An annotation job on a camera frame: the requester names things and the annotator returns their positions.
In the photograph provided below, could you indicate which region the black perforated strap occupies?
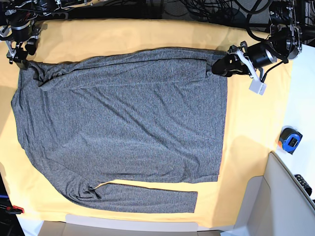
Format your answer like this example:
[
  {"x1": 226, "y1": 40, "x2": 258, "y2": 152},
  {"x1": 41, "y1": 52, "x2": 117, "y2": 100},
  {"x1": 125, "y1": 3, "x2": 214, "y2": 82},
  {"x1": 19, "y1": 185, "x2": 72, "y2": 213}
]
[{"x1": 293, "y1": 174, "x2": 313, "y2": 197}]

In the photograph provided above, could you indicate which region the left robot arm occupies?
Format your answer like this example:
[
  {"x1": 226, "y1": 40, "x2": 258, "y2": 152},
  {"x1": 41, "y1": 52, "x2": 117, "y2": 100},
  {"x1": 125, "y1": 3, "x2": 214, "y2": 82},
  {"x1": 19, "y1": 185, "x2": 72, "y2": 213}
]
[{"x1": 212, "y1": 0, "x2": 302, "y2": 82}]

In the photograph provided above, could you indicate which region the red black clamp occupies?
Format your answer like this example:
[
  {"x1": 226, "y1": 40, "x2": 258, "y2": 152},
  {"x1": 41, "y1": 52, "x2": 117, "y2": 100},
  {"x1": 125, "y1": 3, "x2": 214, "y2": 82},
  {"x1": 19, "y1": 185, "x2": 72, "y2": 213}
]
[{"x1": 5, "y1": 206, "x2": 24, "y2": 214}]

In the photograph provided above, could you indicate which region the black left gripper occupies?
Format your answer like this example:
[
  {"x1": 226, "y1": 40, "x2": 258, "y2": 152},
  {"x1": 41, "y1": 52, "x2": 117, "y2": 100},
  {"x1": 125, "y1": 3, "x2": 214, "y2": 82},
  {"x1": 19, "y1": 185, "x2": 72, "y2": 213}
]
[{"x1": 212, "y1": 41, "x2": 249, "y2": 76}]

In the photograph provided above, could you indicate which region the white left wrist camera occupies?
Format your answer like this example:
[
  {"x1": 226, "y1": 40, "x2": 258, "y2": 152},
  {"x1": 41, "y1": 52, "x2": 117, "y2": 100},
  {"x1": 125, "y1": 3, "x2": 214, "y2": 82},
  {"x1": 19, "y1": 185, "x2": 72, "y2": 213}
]
[{"x1": 249, "y1": 80, "x2": 266, "y2": 95}]

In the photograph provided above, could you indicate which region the blue black tape measure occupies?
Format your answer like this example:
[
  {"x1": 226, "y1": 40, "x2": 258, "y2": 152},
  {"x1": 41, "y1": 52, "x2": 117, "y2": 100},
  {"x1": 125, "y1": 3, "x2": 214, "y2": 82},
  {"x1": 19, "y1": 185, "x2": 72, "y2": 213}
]
[{"x1": 278, "y1": 127, "x2": 303, "y2": 155}]

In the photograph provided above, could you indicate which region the grey long-sleeve T-shirt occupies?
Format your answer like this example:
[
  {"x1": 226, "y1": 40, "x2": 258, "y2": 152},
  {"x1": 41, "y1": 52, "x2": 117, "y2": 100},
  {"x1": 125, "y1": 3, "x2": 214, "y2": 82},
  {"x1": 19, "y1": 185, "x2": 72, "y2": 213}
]
[{"x1": 11, "y1": 48, "x2": 227, "y2": 213}]

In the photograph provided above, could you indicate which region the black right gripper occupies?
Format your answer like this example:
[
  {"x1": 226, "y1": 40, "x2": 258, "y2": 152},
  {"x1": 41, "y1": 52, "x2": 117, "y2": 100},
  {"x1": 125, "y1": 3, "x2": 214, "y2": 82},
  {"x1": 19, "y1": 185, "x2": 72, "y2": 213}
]
[{"x1": 6, "y1": 40, "x2": 38, "y2": 70}]

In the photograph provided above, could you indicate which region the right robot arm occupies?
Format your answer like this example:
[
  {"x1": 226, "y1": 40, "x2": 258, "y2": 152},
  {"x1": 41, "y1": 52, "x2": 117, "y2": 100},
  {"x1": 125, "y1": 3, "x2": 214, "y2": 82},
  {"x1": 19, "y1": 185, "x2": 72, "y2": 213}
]
[{"x1": 0, "y1": 0, "x2": 87, "y2": 69}]

